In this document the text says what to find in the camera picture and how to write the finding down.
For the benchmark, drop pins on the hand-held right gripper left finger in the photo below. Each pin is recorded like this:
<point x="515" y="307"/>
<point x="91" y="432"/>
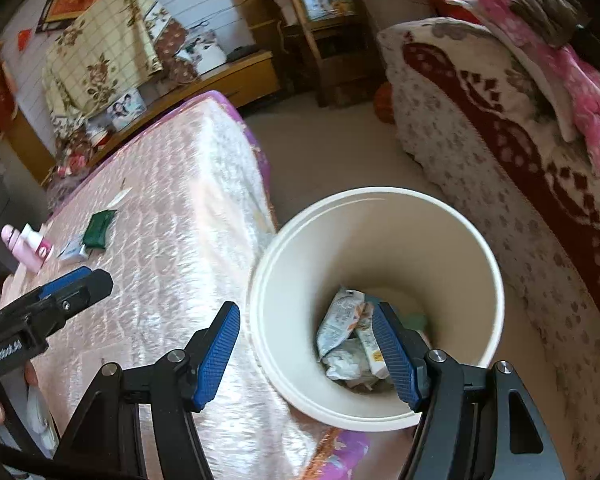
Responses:
<point x="217" y="355"/>

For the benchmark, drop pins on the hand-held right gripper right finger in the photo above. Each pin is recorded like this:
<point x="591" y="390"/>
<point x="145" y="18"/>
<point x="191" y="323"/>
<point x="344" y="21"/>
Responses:
<point x="397" y="355"/>

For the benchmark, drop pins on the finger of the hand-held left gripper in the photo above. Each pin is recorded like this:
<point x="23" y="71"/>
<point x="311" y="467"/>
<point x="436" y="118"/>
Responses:
<point x="87" y="295"/>
<point x="67" y="281"/>

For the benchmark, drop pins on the light blue wrapper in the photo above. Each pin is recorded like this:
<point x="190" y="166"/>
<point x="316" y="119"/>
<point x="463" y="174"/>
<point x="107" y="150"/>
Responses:
<point x="340" y="320"/>

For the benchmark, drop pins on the white round waste bin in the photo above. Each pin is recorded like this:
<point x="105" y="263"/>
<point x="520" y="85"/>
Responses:
<point x="330" y="240"/>

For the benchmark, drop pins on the blue and white medicine box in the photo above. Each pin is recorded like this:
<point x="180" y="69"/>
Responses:
<point x="73" y="250"/>

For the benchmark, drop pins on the dark green wrapper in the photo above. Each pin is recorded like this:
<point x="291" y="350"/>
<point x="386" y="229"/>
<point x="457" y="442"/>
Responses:
<point x="100" y="227"/>

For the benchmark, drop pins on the pink bottle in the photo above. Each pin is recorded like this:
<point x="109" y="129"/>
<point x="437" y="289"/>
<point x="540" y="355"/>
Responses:
<point x="12" y="240"/>

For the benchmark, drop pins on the white paper strip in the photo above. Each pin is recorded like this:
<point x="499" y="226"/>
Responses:
<point x="120" y="199"/>

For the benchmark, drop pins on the pink quilted bed mattress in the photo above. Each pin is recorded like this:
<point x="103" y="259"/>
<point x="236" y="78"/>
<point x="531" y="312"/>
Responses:
<point x="180" y="210"/>

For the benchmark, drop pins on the small red trinket pile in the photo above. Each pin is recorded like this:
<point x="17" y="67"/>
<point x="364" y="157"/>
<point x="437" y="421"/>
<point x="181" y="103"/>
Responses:
<point x="80" y="155"/>

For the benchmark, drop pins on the framed couple photo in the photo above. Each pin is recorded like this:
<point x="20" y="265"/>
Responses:
<point x="126" y="107"/>

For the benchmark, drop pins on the sofa with patterned cover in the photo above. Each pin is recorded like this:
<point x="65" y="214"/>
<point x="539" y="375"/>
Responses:
<point x="480" y="160"/>

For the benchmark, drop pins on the cream floral blanket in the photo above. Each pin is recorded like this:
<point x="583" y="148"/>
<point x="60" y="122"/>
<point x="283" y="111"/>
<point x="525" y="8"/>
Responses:
<point x="105" y="50"/>

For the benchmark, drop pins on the brown floral quilt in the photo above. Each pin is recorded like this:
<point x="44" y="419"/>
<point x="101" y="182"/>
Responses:
<point x="172" y="45"/>

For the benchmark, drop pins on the wooden headboard cabinet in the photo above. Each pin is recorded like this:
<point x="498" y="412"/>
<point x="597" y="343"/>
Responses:
<point x="230" y="77"/>

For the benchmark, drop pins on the white printed photo panel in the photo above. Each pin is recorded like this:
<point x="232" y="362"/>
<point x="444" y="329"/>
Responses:
<point x="202" y="52"/>

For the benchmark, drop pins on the small black device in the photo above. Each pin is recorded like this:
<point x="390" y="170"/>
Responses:
<point x="242" y="53"/>

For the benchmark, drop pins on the wooden shelf rack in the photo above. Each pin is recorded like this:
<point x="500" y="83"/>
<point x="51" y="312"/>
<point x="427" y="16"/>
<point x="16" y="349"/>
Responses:
<point x="330" y="55"/>

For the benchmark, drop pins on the pink floral blanket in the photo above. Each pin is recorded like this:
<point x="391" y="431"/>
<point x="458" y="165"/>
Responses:
<point x="590" y="100"/>

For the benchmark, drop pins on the colourful printed box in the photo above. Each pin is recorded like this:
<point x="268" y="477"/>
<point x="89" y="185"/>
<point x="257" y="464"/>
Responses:
<point x="327" y="4"/>

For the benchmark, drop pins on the grey brown cloth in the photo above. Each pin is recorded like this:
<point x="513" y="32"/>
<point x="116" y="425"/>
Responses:
<point x="547" y="10"/>

